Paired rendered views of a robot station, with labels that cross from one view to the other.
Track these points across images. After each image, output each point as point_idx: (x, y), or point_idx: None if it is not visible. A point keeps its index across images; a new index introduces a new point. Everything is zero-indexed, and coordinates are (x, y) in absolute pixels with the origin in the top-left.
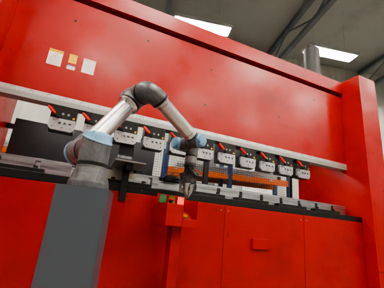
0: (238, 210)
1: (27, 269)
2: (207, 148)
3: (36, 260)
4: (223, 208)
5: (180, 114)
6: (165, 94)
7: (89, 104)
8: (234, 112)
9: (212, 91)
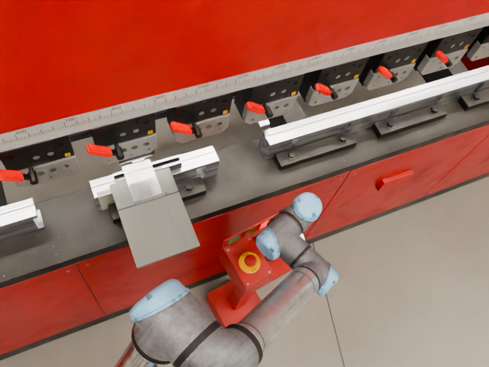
0: (373, 165)
1: (54, 314)
2: (345, 79)
3: (61, 309)
4: (345, 175)
5: (289, 319)
6: (257, 364)
7: None
8: None
9: None
